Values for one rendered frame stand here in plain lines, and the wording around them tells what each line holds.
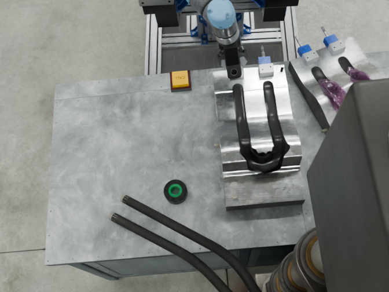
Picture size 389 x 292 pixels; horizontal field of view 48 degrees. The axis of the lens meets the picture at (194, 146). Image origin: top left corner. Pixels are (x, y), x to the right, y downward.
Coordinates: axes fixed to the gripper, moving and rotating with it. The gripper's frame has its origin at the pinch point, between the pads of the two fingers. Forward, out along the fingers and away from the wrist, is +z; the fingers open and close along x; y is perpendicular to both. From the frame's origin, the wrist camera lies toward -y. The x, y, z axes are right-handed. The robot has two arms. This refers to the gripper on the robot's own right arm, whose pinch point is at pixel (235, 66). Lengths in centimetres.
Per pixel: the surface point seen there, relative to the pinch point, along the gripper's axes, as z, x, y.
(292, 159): 0.0, -14.8, -35.4
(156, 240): -4, 32, -57
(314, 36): 111, -43, 61
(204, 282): 81, 33, -75
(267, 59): 6.2, -11.6, 3.5
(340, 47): 12.6, -38.2, 6.1
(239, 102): 4.8, 0.4, -11.8
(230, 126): 1.9, 4.2, -20.7
